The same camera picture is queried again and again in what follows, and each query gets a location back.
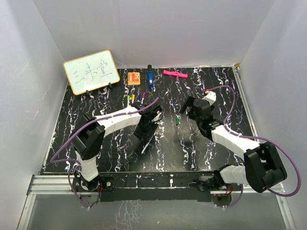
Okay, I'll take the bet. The blue stapler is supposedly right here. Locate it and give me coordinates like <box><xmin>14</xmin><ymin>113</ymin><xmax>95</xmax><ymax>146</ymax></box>
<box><xmin>147</xmin><ymin>65</ymin><xmax>154</xmax><ymax>88</ymax></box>

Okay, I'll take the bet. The pink flat tool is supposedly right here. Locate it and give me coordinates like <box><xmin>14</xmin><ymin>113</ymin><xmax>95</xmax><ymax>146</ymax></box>
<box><xmin>163</xmin><ymin>70</ymin><xmax>188</xmax><ymax>79</ymax></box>

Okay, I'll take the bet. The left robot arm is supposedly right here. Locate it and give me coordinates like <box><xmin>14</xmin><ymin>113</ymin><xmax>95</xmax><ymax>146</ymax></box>
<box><xmin>71</xmin><ymin>104</ymin><xmax>163</xmax><ymax>191</ymax></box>

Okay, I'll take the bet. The white pen green end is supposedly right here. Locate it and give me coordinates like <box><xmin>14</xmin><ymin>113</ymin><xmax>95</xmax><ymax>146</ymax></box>
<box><xmin>141</xmin><ymin>140</ymin><xmax>151</xmax><ymax>155</ymax></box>

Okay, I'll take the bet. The orange small notebook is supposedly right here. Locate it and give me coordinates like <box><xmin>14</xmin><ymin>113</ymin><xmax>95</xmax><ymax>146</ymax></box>
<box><xmin>127</xmin><ymin>72</ymin><xmax>141</xmax><ymax>86</ymax></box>

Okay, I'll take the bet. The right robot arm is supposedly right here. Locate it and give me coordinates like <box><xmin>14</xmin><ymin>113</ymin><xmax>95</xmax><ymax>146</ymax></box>
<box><xmin>179</xmin><ymin>96</ymin><xmax>287</xmax><ymax>193</ymax></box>

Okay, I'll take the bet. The white board yellow frame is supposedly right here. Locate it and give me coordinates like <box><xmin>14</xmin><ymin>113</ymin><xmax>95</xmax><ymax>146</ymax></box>
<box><xmin>63</xmin><ymin>50</ymin><xmax>120</xmax><ymax>95</ymax></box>

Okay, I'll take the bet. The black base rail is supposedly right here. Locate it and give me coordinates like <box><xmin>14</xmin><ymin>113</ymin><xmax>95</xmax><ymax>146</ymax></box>
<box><xmin>71</xmin><ymin>171</ymin><xmax>243</xmax><ymax>203</ymax></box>

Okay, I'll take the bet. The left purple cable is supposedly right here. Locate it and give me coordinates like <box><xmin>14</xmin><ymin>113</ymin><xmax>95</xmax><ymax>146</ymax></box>
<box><xmin>50</xmin><ymin>97</ymin><xmax>159</xmax><ymax>209</ymax></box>

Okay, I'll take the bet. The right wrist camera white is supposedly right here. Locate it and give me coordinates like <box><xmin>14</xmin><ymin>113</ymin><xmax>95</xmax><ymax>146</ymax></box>
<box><xmin>202</xmin><ymin>89</ymin><xmax>216</xmax><ymax>106</ymax></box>

